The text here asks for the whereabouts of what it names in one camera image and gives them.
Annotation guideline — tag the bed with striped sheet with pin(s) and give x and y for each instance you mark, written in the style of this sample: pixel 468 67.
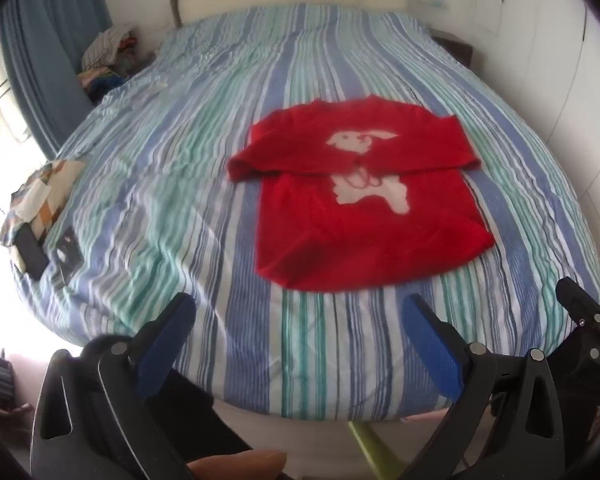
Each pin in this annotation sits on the bed with striped sheet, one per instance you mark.
pixel 180 185

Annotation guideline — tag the blue curtain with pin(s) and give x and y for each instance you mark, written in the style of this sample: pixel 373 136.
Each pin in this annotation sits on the blue curtain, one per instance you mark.
pixel 45 35

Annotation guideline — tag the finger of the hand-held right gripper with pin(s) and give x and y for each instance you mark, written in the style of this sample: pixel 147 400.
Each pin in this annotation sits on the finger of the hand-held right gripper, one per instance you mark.
pixel 582 305

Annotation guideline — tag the dark nightstand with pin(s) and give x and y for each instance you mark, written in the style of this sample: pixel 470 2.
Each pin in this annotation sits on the dark nightstand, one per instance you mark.
pixel 455 45

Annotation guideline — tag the pile of clothes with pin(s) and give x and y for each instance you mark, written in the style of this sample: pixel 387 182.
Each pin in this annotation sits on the pile of clothes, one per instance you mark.
pixel 107 60

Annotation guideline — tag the person's black pants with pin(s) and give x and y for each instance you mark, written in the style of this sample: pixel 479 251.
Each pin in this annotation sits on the person's black pants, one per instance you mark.
pixel 205 410

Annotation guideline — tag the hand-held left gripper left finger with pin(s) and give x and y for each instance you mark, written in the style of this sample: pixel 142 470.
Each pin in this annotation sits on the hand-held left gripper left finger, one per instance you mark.
pixel 167 340

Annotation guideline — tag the black wallet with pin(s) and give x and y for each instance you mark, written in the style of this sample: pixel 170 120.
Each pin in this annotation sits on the black wallet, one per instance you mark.
pixel 69 257

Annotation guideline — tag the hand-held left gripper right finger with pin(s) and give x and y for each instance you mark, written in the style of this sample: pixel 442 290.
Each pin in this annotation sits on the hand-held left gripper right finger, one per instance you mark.
pixel 432 345

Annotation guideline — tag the red sweater with white dog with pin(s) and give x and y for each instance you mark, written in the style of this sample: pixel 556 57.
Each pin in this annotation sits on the red sweater with white dog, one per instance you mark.
pixel 305 225

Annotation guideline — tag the black phone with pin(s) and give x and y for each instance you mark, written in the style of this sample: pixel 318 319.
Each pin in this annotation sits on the black phone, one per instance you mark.
pixel 32 252

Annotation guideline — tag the person's left hand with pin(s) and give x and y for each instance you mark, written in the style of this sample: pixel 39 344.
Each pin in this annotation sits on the person's left hand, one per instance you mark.
pixel 240 466

